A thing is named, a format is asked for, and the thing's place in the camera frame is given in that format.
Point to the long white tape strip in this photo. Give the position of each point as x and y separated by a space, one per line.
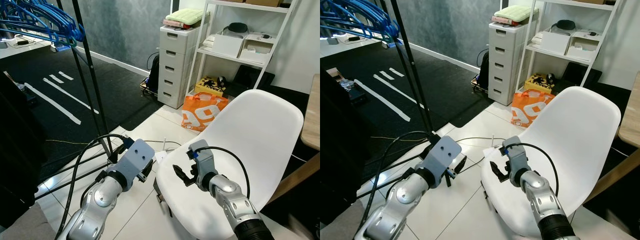
52 104
70 95
382 100
397 91

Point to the open cardboard box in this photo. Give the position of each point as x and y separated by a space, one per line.
20 89
347 84

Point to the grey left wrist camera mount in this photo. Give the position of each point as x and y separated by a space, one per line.
442 152
135 160

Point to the white drawer cabinet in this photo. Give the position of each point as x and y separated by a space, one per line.
175 65
504 62

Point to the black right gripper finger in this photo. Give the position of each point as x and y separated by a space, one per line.
179 170
496 169
187 182
500 181

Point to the short white tape strip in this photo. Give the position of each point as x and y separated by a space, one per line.
385 75
66 75
57 78
396 72

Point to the bunch of blue hangers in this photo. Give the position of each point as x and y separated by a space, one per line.
365 17
45 22

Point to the black round device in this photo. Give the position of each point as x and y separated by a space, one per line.
238 27
566 24

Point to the white plastic chair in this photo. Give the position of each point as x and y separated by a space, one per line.
575 125
250 125

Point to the yellow printed box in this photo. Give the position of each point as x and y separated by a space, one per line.
209 86
539 82

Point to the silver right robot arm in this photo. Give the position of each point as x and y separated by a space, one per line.
232 200
542 200

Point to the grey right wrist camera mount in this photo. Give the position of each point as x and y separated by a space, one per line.
516 157
204 162

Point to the flat pink box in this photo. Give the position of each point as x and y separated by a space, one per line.
506 20
177 23

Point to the black flat case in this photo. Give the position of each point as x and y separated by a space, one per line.
255 77
582 74

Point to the wooden table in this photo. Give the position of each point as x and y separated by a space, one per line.
312 120
631 120

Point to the black floor carpet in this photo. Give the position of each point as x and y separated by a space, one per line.
115 95
440 80

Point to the folded green towel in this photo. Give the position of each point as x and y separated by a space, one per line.
516 12
187 15

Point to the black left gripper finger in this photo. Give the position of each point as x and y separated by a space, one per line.
460 164

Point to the white box with open lid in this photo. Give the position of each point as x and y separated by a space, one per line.
257 50
585 46

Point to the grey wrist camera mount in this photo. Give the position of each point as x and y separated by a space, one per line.
442 152
135 160
516 157
204 162

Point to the white desk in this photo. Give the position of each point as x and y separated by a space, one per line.
345 44
20 47

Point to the black backpack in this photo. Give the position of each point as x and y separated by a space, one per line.
154 72
484 70

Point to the orange shopping bag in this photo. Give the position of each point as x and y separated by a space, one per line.
202 111
531 107

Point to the black clothes rack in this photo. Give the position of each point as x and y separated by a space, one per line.
412 70
92 75

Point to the white metal shelf rack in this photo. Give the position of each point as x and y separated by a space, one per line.
235 56
564 52

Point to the plain white box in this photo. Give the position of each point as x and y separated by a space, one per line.
554 42
226 46

